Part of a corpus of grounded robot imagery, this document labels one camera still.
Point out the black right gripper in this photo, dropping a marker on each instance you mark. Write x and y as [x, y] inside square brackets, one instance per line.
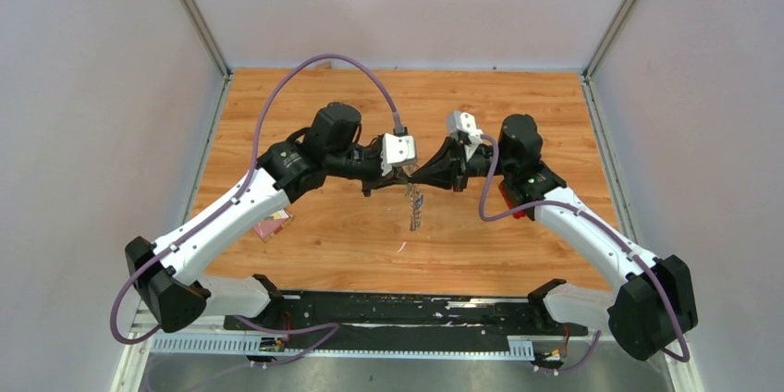
[438, 171]

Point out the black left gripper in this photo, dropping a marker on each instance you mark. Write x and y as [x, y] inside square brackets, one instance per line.
[380, 181]

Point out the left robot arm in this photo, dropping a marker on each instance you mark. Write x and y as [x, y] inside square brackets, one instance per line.
[169, 271]

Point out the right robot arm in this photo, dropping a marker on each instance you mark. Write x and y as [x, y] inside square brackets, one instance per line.
[650, 305]

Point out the red playing card box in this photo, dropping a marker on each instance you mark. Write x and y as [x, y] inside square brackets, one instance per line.
[267, 228]

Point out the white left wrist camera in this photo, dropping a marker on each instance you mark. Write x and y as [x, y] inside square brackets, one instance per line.
[397, 152]

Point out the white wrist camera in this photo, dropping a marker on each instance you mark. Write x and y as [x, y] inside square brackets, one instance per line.
[462, 127]
[397, 152]

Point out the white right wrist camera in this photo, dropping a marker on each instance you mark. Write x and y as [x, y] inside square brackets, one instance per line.
[462, 127]

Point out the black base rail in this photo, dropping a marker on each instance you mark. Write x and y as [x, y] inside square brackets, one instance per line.
[400, 321]

